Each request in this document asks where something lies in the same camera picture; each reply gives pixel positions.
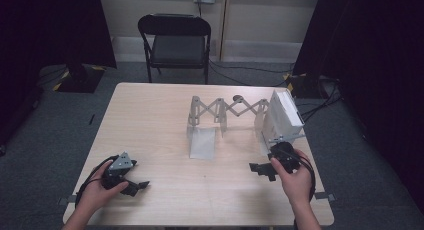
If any left hand-held gripper cable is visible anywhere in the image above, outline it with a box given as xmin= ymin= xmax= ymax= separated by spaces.
xmin=74 ymin=155 xmax=119 ymax=208

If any black floor cable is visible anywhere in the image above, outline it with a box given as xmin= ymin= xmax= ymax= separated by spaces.
xmin=209 ymin=58 xmax=295 ymax=88

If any hand-held gripper cable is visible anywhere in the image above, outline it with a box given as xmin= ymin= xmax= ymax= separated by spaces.
xmin=286 ymin=149 xmax=317 ymax=204
xmin=74 ymin=155 xmax=119 ymax=208

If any dark curtain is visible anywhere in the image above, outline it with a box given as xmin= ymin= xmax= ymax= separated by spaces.
xmin=293 ymin=0 xmax=424 ymax=204
xmin=0 ymin=0 xmax=118 ymax=148

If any grey table bracket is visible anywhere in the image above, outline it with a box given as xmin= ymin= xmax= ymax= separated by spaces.
xmin=313 ymin=191 xmax=336 ymax=202
xmin=58 ymin=195 xmax=78 ymax=206

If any person's right hand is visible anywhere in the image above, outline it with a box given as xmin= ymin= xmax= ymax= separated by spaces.
xmin=269 ymin=149 xmax=314 ymax=208

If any bundle of black cables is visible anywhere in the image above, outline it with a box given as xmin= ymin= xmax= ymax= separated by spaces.
xmin=296 ymin=77 xmax=343 ymax=123

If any black stand base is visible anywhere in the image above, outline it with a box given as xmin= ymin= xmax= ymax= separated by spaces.
xmin=53 ymin=63 xmax=107 ymax=94
xmin=283 ymin=73 xmax=339 ymax=100

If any white expandable metal book rack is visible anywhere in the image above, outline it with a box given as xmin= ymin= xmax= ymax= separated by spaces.
xmin=186 ymin=94 xmax=306 ymax=160

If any person's left hand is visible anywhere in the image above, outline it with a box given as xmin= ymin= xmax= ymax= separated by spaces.
xmin=77 ymin=159 xmax=130 ymax=214

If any right hand-held gripper cable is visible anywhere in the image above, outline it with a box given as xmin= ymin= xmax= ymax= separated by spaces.
xmin=286 ymin=149 xmax=317 ymax=204

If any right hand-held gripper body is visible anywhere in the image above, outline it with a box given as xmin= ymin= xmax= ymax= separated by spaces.
xmin=266 ymin=133 xmax=306 ymax=174

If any black folding chair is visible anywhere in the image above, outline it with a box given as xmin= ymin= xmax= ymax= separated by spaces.
xmin=137 ymin=13 xmax=212 ymax=85

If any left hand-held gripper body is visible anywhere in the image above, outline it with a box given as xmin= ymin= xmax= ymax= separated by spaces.
xmin=101 ymin=151 xmax=138 ymax=191

